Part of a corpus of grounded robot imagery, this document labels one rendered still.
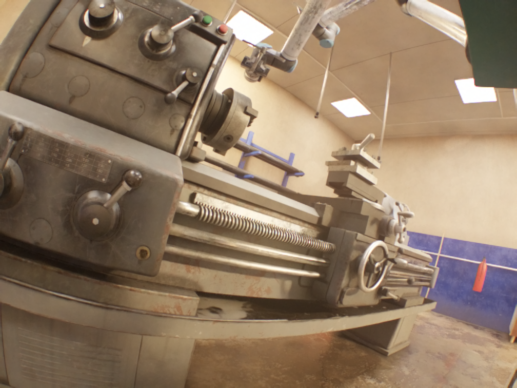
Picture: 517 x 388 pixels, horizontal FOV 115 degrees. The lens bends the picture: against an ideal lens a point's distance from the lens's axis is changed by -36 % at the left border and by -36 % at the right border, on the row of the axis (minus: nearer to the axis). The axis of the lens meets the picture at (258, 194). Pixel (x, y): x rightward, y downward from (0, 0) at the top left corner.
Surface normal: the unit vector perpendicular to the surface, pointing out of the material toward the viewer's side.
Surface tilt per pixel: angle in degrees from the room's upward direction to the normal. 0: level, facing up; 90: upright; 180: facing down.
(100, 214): 90
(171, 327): 90
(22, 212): 90
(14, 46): 90
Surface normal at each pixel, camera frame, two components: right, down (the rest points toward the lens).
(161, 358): 0.54, 0.07
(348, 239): -0.79, -0.29
